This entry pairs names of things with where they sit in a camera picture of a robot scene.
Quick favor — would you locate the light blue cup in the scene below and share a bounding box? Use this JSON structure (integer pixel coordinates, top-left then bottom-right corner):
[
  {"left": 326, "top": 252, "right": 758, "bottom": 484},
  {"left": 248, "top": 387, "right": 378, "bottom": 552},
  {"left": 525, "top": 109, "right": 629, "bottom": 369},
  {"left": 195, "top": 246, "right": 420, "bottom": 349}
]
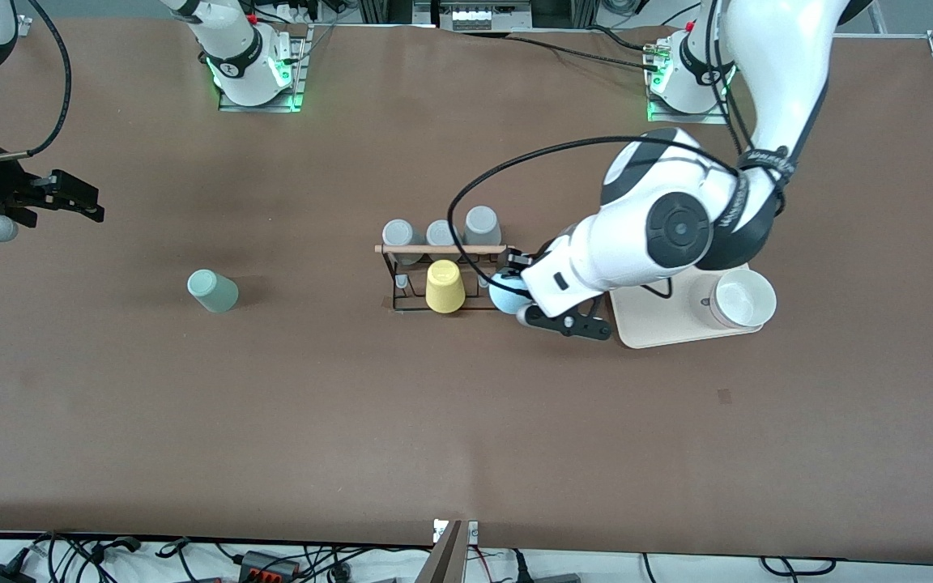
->
[{"left": 487, "top": 271, "right": 534, "bottom": 315}]

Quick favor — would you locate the yellow cup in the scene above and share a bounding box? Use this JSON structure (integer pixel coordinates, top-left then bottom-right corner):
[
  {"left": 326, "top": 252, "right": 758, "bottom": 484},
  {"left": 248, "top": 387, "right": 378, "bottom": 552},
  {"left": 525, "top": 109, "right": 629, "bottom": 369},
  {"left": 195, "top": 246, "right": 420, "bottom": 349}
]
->
[{"left": 425, "top": 259, "right": 467, "bottom": 314}]

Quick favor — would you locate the grey cup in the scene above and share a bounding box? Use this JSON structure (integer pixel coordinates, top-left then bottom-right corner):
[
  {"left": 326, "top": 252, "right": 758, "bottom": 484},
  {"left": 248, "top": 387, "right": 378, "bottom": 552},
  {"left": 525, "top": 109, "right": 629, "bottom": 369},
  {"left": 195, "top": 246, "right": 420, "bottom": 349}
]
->
[
  {"left": 425, "top": 219, "right": 462, "bottom": 262},
  {"left": 381, "top": 219, "right": 425, "bottom": 266},
  {"left": 463, "top": 206, "right": 503, "bottom": 264}
]

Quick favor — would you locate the grey stand post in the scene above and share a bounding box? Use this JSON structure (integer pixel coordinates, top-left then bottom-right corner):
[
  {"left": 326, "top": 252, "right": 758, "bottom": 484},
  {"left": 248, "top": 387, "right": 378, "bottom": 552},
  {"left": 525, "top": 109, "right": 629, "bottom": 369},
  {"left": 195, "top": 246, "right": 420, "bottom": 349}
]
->
[{"left": 416, "top": 520, "right": 467, "bottom": 583}]

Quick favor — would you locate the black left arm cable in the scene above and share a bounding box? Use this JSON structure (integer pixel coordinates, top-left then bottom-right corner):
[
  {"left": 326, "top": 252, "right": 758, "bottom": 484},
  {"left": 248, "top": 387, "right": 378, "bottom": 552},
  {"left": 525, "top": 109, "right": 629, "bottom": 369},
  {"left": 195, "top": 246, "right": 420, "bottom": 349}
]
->
[{"left": 447, "top": 0, "right": 759, "bottom": 300}]

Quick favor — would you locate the white bowl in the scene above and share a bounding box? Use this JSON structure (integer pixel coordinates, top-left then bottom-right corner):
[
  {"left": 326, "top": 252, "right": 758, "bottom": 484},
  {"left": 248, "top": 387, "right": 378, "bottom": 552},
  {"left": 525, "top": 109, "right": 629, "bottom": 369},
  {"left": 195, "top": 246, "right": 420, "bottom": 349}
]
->
[{"left": 692, "top": 269, "right": 778, "bottom": 331}]

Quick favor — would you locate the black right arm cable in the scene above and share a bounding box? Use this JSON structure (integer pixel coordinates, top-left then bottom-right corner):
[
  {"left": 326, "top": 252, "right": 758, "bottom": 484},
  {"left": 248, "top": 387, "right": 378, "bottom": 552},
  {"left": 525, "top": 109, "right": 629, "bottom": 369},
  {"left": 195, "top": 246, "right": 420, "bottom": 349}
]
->
[{"left": 0, "top": 0, "right": 72, "bottom": 161}]

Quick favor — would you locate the grey equipment box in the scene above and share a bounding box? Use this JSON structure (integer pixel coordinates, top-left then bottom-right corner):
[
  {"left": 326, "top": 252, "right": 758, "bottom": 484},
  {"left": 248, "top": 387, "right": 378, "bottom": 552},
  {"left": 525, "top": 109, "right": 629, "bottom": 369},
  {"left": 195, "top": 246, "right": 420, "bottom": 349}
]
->
[{"left": 438, "top": 0, "right": 534, "bottom": 32}]

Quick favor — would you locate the black orange connector block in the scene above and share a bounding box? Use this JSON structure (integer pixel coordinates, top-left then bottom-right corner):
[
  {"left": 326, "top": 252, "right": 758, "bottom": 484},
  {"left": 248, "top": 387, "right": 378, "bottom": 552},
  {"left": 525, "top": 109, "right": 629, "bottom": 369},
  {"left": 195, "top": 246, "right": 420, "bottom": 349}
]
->
[{"left": 238, "top": 551, "right": 303, "bottom": 581}]

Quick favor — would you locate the pale green cup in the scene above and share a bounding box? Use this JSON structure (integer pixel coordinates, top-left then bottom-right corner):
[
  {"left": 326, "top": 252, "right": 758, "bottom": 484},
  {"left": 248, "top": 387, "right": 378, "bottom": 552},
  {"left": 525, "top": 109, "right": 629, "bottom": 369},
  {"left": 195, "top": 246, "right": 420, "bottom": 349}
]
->
[{"left": 187, "top": 269, "right": 240, "bottom": 314}]

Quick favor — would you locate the white marker plate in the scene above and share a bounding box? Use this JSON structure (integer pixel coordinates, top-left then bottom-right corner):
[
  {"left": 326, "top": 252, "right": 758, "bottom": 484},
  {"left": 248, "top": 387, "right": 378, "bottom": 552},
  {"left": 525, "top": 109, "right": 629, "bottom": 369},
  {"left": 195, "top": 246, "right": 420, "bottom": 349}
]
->
[{"left": 433, "top": 519, "right": 479, "bottom": 544}]

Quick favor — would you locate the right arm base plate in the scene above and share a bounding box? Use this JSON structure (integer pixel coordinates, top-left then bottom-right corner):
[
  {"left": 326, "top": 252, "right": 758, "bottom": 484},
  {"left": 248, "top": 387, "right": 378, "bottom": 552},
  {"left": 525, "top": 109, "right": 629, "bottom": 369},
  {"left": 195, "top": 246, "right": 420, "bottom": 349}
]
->
[{"left": 218, "top": 24, "right": 309, "bottom": 113}]

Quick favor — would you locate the black wire cup rack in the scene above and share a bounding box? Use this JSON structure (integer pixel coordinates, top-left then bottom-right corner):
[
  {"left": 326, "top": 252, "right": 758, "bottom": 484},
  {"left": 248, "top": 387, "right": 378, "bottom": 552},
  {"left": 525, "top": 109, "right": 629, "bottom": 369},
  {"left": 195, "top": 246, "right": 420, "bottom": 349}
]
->
[{"left": 374, "top": 243, "right": 516, "bottom": 317}]

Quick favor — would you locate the cream plastic tray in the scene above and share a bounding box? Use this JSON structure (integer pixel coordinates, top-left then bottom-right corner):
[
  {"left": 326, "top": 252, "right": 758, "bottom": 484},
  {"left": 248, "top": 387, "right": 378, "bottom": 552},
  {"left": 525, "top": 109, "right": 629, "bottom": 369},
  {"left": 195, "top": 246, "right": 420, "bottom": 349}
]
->
[{"left": 608, "top": 263, "right": 765, "bottom": 350}]

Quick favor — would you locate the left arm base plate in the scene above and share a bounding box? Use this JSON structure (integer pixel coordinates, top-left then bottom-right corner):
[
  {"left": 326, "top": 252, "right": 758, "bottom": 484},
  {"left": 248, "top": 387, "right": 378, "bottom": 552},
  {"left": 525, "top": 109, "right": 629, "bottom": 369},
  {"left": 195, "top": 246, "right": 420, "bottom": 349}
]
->
[{"left": 648, "top": 96, "right": 728, "bottom": 125}]

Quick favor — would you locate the black braided cable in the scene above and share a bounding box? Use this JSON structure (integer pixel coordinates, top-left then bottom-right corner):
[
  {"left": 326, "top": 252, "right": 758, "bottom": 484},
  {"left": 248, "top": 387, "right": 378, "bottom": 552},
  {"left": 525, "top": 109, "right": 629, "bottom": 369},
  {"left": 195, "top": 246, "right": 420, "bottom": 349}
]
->
[{"left": 434, "top": 23, "right": 670, "bottom": 70}]

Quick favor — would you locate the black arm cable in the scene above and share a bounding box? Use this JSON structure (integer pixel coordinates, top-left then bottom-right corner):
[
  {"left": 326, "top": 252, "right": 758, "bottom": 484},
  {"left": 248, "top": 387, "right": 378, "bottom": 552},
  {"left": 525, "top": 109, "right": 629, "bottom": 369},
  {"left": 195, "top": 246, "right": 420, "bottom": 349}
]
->
[
  {"left": 0, "top": 0, "right": 72, "bottom": 161},
  {"left": 447, "top": 0, "right": 759, "bottom": 300}
]

